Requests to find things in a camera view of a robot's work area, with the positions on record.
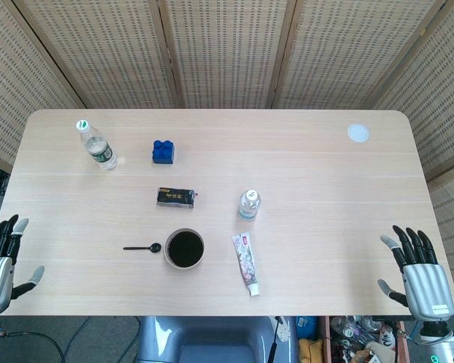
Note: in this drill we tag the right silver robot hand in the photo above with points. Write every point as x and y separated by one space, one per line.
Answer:
427 287

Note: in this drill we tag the black plastic spoon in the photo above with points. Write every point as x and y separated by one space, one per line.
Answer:
154 247

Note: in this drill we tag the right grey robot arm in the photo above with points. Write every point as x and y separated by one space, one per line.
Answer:
439 346

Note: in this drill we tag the white bowl of dark liquid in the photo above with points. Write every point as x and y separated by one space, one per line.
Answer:
185 249

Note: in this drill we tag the wooden crate of clutter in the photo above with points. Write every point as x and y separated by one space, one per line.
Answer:
363 340

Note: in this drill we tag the blue box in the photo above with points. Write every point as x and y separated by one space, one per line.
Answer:
306 327

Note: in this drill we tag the yellow cloth bag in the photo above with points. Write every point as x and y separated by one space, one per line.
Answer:
309 351

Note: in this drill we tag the green label water bottle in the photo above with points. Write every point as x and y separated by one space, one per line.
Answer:
100 149

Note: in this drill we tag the white round desk grommet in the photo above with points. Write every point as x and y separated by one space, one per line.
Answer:
359 132

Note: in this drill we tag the floral toothpaste tube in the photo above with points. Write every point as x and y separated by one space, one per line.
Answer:
246 261

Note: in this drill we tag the black drink carton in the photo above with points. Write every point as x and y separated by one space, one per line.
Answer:
176 197

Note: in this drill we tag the blue label water bottle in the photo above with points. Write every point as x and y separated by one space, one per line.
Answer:
249 206

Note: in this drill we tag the blue toy building block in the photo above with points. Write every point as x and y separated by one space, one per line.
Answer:
163 153

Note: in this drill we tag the grey robot torso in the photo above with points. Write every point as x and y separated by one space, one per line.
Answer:
212 340

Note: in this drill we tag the bamboo folding screen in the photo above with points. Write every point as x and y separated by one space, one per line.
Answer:
227 49

